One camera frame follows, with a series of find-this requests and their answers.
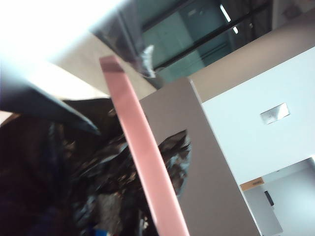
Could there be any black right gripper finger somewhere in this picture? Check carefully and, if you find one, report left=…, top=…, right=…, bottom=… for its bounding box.
left=0, top=78, right=101, bottom=136

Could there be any black plastic garbage bag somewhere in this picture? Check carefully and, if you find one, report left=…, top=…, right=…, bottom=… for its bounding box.
left=0, top=7, right=192, bottom=236

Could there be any pink strip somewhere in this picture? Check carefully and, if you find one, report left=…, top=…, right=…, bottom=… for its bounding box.
left=99, top=56, right=190, bottom=236

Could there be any brown desk partition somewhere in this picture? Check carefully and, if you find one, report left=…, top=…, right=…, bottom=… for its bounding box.
left=139, top=77, right=261, bottom=236

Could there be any small black desk device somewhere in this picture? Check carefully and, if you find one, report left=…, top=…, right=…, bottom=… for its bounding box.
left=264, top=190, right=274, bottom=207

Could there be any silver desk cable grommet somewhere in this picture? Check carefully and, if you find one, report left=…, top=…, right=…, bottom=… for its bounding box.
left=260, top=102, right=291, bottom=124

